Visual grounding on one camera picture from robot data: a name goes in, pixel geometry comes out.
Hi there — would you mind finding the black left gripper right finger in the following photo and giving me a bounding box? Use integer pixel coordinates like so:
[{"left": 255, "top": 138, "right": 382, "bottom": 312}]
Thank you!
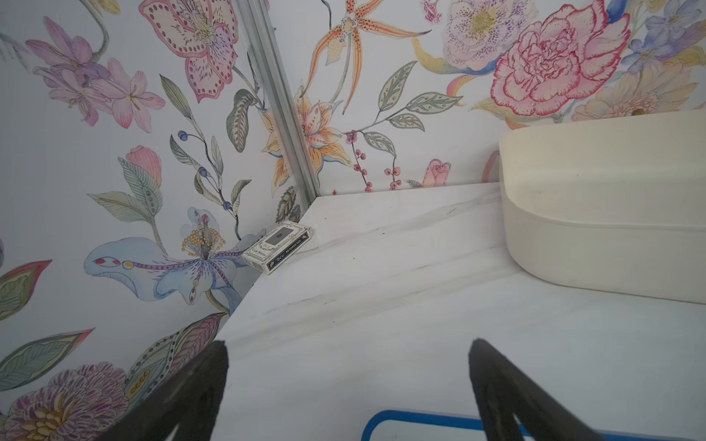
[{"left": 468, "top": 339, "right": 602, "bottom": 441}]

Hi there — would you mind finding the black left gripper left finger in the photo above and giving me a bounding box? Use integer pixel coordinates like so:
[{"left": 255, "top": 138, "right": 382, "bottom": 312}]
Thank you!
[{"left": 99, "top": 341, "right": 229, "bottom": 441}]

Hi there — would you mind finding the left blue-framed whiteboard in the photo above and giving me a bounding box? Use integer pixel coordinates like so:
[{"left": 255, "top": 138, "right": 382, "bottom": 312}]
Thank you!
[{"left": 360, "top": 409, "right": 706, "bottom": 441}]

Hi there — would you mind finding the small white card box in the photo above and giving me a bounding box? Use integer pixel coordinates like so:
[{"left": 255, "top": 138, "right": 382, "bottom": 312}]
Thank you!
[{"left": 242, "top": 220, "right": 313, "bottom": 275}]

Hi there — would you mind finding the cream plastic storage box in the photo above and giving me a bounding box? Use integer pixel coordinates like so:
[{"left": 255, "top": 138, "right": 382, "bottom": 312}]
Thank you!
[{"left": 499, "top": 110, "right": 705, "bottom": 304}]

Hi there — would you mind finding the aluminium corner post left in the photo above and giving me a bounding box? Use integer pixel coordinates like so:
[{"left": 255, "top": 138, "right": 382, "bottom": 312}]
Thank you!
[{"left": 236, "top": 0, "right": 319, "bottom": 211}]

